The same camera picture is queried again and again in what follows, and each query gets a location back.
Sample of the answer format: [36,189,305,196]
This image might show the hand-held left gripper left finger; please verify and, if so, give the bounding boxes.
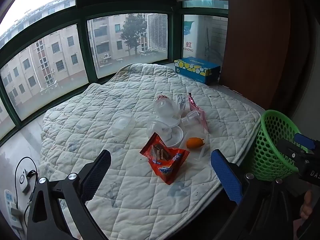
[25,149,112,240]

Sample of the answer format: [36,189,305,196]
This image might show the grey louvred panel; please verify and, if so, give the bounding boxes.
[147,14,168,53]

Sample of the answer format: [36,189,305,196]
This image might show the clear square plastic container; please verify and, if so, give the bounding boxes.
[111,116,136,138]

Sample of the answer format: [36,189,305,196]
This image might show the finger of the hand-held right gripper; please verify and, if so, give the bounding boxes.
[277,138,310,171]
[293,132,316,153]

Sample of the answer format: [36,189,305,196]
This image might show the orange snack wrapper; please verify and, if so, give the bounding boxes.
[139,132,190,185]

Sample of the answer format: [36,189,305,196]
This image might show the blue tissue box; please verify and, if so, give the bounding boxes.
[174,57,222,85]

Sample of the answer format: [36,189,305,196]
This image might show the clear cup with red foil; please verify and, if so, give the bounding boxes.
[153,94,182,124]

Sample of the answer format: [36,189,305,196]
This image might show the white quilted mat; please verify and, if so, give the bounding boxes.
[40,63,265,240]

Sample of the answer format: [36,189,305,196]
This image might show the green window frame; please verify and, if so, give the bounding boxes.
[0,0,229,147]

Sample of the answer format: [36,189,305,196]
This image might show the beige apartment building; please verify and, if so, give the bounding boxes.
[0,0,148,120]

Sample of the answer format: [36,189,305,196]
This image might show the clear plastic lid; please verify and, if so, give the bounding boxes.
[147,119,180,137]

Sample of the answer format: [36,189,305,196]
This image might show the green plastic basket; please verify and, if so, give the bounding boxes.
[251,109,304,182]

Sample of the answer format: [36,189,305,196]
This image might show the person's right hand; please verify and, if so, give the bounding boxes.
[299,190,313,222]

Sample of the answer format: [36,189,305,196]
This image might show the brown wooden cabinet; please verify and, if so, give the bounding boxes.
[220,0,320,115]

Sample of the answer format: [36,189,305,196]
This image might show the white power strip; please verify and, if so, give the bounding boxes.
[4,189,25,233]

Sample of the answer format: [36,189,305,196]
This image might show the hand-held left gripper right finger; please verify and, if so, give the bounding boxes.
[211,149,303,240]

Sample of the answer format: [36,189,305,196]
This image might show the clear plastic wrapper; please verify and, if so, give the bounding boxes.
[196,130,210,164]

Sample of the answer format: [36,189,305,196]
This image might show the tree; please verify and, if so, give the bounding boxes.
[120,14,148,55]

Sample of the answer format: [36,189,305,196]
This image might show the pink snack wrapper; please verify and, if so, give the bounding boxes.
[187,92,209,133]

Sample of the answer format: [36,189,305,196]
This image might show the white plastic lid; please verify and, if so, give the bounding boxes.
[150,125,183,148]

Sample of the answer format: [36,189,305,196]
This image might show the white foil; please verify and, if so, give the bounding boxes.
[175,93,187,112]

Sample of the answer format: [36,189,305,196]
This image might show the white charger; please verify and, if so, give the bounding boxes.
[19,170,30,193]

